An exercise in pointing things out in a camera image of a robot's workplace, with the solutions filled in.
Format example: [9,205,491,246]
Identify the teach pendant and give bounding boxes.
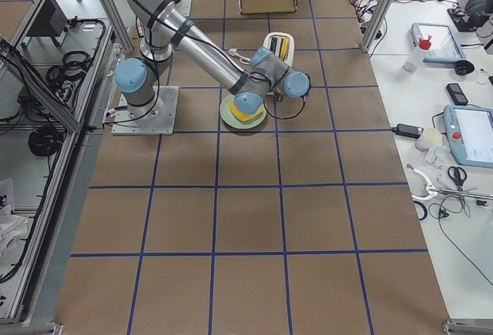
[443,105,493,169]
[410,22,466,63]

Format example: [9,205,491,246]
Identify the white toaster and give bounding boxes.
[263,32,295,66]

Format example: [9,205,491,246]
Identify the black scissors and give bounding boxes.
[447,166,468,191]

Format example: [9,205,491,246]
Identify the black power adapter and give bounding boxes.
[391,123,424,139]

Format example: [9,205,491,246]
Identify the clear squeeze bottle red cap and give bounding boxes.
[403,35,432,72]

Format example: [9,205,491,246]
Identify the bread piece on plate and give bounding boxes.
[229,102,264,122]

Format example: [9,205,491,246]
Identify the bread slice in toaster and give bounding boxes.
[280,37,290,60]

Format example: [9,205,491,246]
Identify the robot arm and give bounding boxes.
[127,0,310,118]

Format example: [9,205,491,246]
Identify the white toaster power cord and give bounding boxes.
[227,48,253,65]

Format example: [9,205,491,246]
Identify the aluminium frame post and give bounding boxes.
[360,0,393,53]

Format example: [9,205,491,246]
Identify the left teach pendant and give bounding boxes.
[410,22,466,63]

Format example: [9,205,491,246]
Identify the light green plate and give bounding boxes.
[220,95,267,129]

